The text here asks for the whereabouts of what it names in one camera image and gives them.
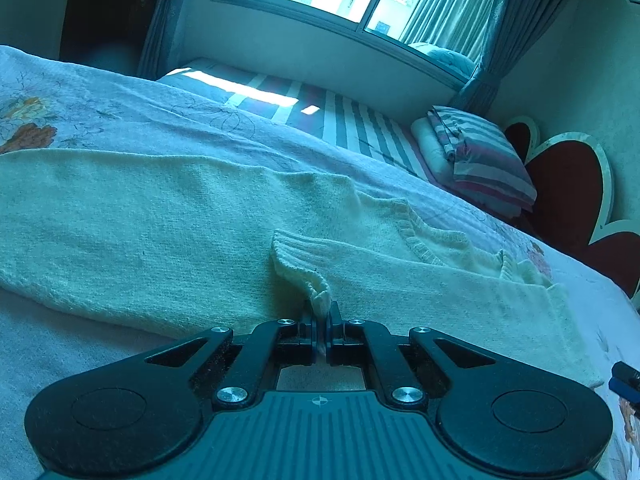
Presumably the right blue curtain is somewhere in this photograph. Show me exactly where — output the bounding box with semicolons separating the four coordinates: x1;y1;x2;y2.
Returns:
449;0;568;116

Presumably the striped folded quilt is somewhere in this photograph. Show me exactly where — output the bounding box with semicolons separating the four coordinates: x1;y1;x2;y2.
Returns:
427;105;537;211

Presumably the red heart-shaped headboard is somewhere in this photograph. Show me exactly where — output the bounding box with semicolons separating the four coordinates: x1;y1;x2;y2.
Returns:
504;116;639;304

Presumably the cream knitted sweater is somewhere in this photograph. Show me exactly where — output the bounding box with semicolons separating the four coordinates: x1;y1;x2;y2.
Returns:
1;150;602;388

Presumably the blue curtain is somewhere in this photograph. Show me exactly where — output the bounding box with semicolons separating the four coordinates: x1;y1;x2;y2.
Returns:
137;0;184;79
449;0;568;116

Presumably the white pillow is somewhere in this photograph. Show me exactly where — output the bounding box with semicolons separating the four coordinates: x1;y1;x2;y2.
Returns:
410;117;522;220

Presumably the striped bed sheet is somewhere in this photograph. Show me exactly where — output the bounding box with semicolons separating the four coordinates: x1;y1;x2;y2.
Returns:
160;58;436;183

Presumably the dark doorway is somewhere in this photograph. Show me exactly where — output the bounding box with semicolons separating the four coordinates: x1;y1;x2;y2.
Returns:
60;0;157;76

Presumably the bedding on window sill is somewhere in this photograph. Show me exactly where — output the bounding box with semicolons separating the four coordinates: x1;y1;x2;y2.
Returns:
409;42;475;80

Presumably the white floral blanket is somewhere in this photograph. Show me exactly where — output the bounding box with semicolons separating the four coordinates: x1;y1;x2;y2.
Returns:
1;47;639;479

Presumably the left blue curtain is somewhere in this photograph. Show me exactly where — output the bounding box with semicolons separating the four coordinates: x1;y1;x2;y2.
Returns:
137;0;184;79

